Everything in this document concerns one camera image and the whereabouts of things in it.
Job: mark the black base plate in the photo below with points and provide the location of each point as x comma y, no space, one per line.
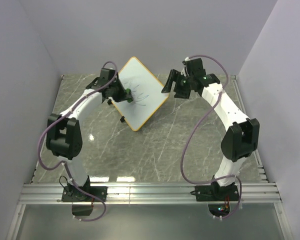
215,193
73,195

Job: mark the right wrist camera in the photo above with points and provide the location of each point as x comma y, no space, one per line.
193,67

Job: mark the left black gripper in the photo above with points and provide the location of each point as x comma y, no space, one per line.
122,96

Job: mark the aluminium right side rail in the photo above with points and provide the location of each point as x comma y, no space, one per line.
253,130

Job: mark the green eraser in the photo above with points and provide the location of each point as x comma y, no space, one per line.
128,95

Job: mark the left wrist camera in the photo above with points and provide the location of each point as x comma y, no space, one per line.
106,75

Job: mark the aluminium front rail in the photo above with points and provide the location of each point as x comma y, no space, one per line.
160,193

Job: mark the yellow framed whiteboard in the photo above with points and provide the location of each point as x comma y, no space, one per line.
146,91

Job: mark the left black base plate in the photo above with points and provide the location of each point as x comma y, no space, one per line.
73,195

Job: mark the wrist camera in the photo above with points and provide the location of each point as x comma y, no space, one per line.
106,75
193,67

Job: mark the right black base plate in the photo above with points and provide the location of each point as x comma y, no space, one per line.
215,193

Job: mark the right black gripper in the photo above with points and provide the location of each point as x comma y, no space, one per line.
175,76

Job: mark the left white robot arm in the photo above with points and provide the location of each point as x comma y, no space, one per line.
64,137

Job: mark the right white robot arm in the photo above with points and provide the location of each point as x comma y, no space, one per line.
241,132

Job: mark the aluminium rail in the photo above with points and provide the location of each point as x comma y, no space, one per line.
253,130
160,193

